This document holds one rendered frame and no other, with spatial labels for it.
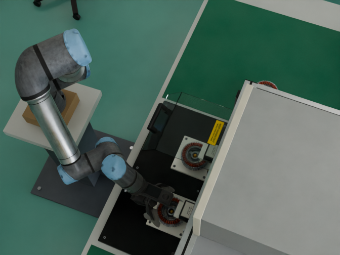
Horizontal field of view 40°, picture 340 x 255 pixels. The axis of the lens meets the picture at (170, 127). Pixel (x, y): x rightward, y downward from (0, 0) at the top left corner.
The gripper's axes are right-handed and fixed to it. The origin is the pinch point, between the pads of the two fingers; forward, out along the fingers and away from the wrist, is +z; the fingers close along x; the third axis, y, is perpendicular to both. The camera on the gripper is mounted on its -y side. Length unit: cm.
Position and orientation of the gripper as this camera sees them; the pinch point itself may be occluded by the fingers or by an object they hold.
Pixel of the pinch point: (168, 209)
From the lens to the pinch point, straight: 178.9
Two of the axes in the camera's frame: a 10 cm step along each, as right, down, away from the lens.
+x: -3.9, 8.4, -3.7
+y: -7.8, -0.8, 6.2
